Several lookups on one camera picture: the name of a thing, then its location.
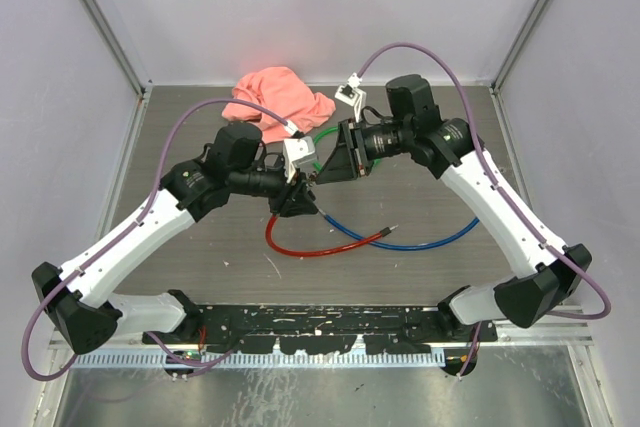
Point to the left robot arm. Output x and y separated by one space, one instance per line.
79 295

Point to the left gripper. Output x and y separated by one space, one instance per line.
298 195

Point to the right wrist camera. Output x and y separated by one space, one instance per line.
351 94

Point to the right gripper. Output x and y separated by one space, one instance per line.
349 159

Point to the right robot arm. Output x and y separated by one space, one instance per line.
545 269

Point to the pink cloth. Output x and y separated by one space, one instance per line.
281 91

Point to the slotted cable duct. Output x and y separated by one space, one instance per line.
358 358

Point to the blue cable lock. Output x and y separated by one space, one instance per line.
403 247

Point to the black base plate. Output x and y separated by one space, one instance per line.
258 329

